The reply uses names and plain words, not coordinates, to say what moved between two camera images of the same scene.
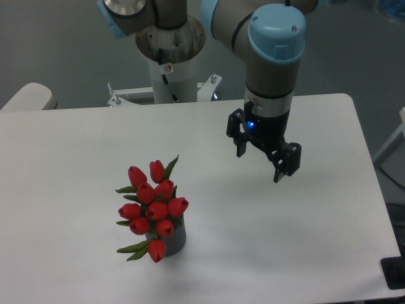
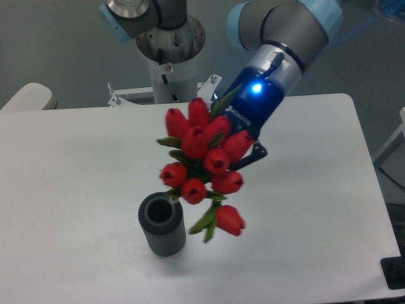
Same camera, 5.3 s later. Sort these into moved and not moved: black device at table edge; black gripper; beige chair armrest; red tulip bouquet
Moved: red tulip bouquet; black gripper
Not moved: black device at table edge; beige chair armrest
